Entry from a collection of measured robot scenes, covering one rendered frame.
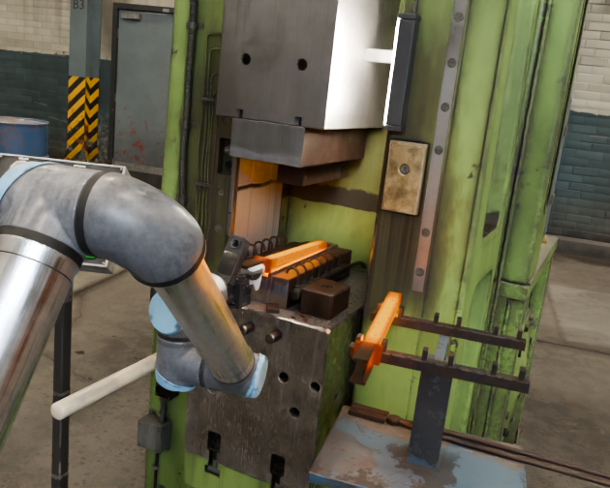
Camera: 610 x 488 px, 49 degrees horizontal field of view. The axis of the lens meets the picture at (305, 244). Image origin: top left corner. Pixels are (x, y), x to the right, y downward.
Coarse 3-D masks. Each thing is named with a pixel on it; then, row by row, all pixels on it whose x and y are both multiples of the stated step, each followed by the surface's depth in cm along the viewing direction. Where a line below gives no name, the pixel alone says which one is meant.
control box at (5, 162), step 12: (0, 156) 177; (12, 156) 177; (24, 156) 177; (0, 168) 176; (96, 168) 177; (108, 168) 177; (120, 168) 177; (84, 264) 170; (96, 264) 170; (108, 264) 171
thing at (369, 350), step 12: (384, 300) 142; (396, 300) 143; (384, 312) 135; (396, 312) 142; (372, 324) 127; (384, 324) 127; (372, 336) 121; (384, 336) 126; (360, 348) 112; (372, 348) 112; (360, 360) 107; (372, 360) 115; (360, 372) 108; (360, 384) 108
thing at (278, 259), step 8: (320, 240) 199; (296, 248) 184; (304, 248) 186; (312, 248) 189; (320, 248) 195; (256, 256) 167; (272, 256) 172; (280, 256) 173; (288, 256) 176; (296, 256) 181; (304, 256) 185; (248, 264) 158; (256, 264) 161; (264, 264) 165; (272, 264) 168; (280, 264) 173
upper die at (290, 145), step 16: (240, 128) 163; (256, 128) 162; (272, 128) 160; (288, 128) 158; (304, 128) 156; (240, 144) 164; (256, 144) 162; (272, 144) 160; (288, 144) 159; (304, 144) 157; (320, 144) 166; (336, 144) 175; (352, 144) 185; (256, 160) 163; (272, 160) 161; (288, 160) 159; (304, 160) 159; (320, 160) 168; (336, 160) 177
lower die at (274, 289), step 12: (264, 252) 193; (276, 252) 190; (336, 252) 197; (348, 252) 199; (288, 264) 175; (324, 264) 184; (336, 264) 192; (264, 276) 168; (276, 276) 166; (288, 276) 167; (300, 276) 171; (252, 288) 170; (264, 288) 168; (276, 288) 167; (288, 288) 165; (264, 300) 169; (276, 300) 167; (288, 300) 167; (300, 300) 174
